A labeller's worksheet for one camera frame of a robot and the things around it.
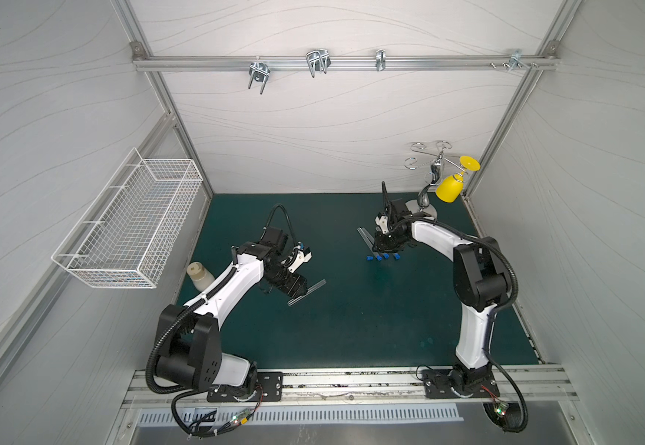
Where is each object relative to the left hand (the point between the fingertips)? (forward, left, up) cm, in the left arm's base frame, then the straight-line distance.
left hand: (293, 286), depth 83 cm
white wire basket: (+2, +40, +22) cm, 46 cm away
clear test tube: (+5, -8, -9) cm, 13 cm away
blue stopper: (+15, -25, -8) cm, 30 cm away
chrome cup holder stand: (+37, -47, -2) cm, 60 cm away
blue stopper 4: (+16, -35, -7) cm, 40 cm away
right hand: (+19, -28, -5) cm, 34 cm away
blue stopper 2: (+16, -29, -8) cm, 34 cm away
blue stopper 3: (+17, -32, -8) cm, 37 cm away
